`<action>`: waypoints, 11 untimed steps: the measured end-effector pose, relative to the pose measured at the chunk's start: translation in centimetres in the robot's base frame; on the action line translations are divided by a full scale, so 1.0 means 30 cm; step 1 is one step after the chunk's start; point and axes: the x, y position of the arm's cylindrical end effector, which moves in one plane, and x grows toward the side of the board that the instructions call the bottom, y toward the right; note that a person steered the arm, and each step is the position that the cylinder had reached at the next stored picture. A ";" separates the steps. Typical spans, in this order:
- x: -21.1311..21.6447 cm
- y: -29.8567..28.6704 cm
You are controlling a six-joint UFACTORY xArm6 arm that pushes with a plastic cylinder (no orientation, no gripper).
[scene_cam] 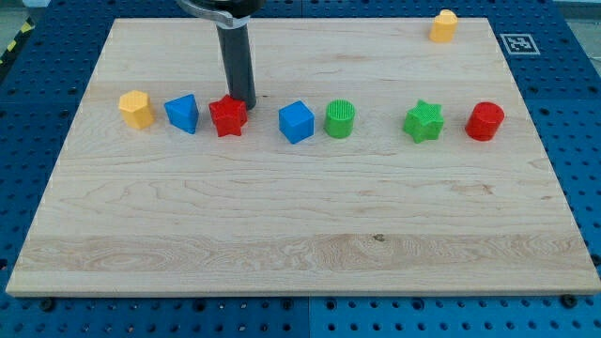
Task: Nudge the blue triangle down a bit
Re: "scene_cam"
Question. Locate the yellow heart block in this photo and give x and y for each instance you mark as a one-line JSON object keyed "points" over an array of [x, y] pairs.
{"points": [[443, 27]]}

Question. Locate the blue triangle block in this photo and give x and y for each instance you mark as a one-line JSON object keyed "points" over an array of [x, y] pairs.
{"points": [[183, 113]]}

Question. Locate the yellow hexagon block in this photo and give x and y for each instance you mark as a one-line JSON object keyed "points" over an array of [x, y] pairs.
{"points": [[136, 109]]}

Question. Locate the green cylinder block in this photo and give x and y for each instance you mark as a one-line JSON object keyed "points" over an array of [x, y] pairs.
{"points": [[339, 120]]}

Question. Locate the blue cube block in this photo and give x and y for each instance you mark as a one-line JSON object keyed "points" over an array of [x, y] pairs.
{"points": [[296, 122]]}

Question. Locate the black tool mount with clamp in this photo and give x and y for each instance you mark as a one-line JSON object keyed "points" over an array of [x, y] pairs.
{"points": [[225, 13]]}

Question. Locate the red star block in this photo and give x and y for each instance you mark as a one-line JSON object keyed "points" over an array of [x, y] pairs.
{"points": [[228, 115]]}

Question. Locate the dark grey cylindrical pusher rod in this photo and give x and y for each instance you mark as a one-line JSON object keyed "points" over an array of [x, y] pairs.
{"points": [[237, 64]]}

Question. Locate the red cylinder block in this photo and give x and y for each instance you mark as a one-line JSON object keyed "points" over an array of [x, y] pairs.
{"points": [[484, 121]]}

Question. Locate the light wooden board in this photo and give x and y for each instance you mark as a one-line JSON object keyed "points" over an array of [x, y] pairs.
{"points": [[159, 212]]}

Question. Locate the white fiducial marker tag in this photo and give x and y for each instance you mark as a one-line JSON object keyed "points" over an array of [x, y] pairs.
{"points": [[519, 44]]}

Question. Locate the green star block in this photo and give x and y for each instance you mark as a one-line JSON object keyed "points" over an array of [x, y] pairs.
{"points": [[424, 121]]}

